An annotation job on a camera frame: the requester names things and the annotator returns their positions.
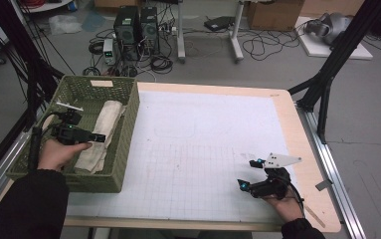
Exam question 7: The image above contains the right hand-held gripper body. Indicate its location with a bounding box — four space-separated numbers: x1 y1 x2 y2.
249 152 302 200

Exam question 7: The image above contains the white desk leg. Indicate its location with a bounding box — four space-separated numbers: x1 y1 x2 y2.
176 0 187 64
229 0 246 64

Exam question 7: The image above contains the grey tape piece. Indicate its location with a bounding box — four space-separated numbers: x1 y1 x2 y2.
314 178 334 192

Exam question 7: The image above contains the brown cardboard box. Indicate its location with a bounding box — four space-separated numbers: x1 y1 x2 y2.
246 0 305 32

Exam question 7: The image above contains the small black computer tower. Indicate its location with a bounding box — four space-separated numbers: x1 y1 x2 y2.
139 6 161 56

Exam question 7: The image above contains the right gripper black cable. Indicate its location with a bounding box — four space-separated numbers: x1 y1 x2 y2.
286 184 307 217

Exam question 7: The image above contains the white power supply unit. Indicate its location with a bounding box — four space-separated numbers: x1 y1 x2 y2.
102 38 118 66

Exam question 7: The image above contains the clear plastic bag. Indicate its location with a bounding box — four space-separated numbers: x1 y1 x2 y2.
48 14 84 36

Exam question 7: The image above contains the tangled black floor cable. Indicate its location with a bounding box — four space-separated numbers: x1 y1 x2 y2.
241 28 299 62

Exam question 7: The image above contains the person's right hand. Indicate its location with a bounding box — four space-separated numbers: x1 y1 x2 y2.
263 193 304 223

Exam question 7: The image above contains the green woven basket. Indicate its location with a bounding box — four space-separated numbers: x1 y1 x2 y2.
5 75 141 194

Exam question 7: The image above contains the coiled black cable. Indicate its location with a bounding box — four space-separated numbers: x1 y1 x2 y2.
149 54 174 75

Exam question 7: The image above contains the white grid mat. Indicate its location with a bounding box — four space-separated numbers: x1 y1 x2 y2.
65 90 306 224

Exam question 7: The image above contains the white floor board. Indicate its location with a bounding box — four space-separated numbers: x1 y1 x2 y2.
295 16 374 61

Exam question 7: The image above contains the black frame stand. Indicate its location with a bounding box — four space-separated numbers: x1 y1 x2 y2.
287 0 381 144
0 0 65 131

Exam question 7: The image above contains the cream patterned cloth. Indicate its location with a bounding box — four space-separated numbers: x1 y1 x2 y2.
74 100 126 175

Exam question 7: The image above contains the black flat device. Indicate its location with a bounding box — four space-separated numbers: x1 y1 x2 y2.
203 15 236 33

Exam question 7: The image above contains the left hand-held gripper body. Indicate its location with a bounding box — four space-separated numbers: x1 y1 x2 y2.
50 101 95 146

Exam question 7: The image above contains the large black computer tower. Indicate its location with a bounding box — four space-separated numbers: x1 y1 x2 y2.
113 5 142 62

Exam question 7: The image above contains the person's left hand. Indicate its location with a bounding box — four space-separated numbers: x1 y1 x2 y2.
37 138 94 173

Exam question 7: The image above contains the white power strip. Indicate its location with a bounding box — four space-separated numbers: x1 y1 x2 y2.
159 25 178 37

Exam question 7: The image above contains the thin wooden stick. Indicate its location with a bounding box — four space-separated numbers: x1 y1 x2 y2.
304 204 327 229

